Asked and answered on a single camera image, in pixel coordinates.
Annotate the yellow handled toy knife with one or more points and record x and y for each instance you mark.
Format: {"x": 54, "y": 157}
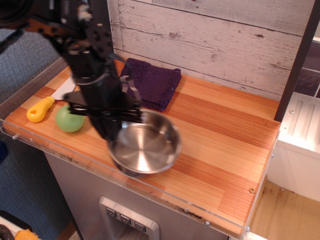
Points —
{"x": 38, "y": 111}

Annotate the orange object bottom left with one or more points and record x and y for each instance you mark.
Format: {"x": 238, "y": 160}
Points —
{"x": 26, "y": 234}

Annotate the green round toy vegetable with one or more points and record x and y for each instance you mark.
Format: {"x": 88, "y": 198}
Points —
{"x": 68, "y": 122}

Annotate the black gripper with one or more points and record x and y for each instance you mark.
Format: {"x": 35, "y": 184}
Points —
{"x": 104, "y": 98}

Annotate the clear acrylic edge guard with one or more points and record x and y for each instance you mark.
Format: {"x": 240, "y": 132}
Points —
{"x": 227, "y": 139}

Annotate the purple folded cloth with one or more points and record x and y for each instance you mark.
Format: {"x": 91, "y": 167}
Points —
{"x": 156, "y": 85}

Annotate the dark vertical post left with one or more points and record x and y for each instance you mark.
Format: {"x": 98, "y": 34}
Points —
{"x": 103, "y": 15}

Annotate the dark vertical post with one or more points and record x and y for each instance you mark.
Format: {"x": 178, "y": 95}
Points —
{"x": 301, "y": 55}
{"x": 103, "y": 15}

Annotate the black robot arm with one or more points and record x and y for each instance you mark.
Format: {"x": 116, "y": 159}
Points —
{"x": 78, "y": 34}

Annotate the grey toy fridge cabinet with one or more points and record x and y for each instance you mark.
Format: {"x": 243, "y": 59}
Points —
{"x": 82, "y": 191}

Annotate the dark vertical post right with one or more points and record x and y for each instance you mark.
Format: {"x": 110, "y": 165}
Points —
{"x": 301, "y": 55}

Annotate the silver metal pot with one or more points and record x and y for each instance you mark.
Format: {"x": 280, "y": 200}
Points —
{"x": 146, "y": 148}

